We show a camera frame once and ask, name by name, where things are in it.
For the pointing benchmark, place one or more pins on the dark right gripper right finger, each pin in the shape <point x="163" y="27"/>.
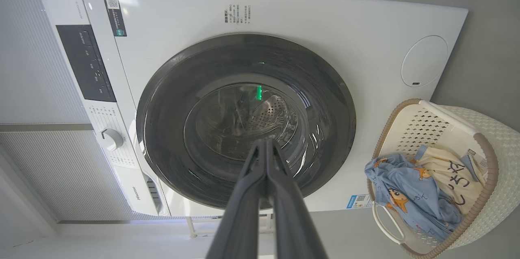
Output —
<point x="292" y="222"/>

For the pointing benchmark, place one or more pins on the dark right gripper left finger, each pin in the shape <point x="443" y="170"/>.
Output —
<point x="239" y="218"/>

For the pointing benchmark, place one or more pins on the blue cartoon print garment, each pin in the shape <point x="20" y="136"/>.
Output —
<point x="410" y="194"/>

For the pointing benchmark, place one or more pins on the black glass washer door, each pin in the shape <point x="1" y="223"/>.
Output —
<point x="170" y="100"/>

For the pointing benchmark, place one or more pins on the cream garment with black print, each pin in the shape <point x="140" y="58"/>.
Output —
<point x="447" y="177"/>

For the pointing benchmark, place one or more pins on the steel washing machine drum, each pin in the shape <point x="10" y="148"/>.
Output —
<point x="272" y="116"/>

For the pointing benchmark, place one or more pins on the white front-load washing machine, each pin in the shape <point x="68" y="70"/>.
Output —
<point x="325" y="19"/>

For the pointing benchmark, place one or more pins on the black washer control display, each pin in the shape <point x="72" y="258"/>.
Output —
<point x="87" y="64"/>

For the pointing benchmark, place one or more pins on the blue energy label sticker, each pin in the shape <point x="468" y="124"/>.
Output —
<point x="357" y="201"/>

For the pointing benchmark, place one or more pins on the white detergent drawer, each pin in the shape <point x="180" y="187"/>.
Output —
<point x="134" y="190"/>

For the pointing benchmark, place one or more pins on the white round control knob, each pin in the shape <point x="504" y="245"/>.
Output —
<point x="111" y="139"/>

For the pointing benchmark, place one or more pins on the black text warning label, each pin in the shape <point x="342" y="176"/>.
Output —
<point x="237" y="18"/>

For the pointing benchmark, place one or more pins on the round white filter cover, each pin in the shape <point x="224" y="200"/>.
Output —
<point x="424" y="60"/>

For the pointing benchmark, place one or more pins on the cream perforated laundry basket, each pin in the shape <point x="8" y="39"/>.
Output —
<point x="499" y="194"/>

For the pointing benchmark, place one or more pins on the black QR code sticker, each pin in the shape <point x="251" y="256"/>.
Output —
<point x="115" y="15"/>

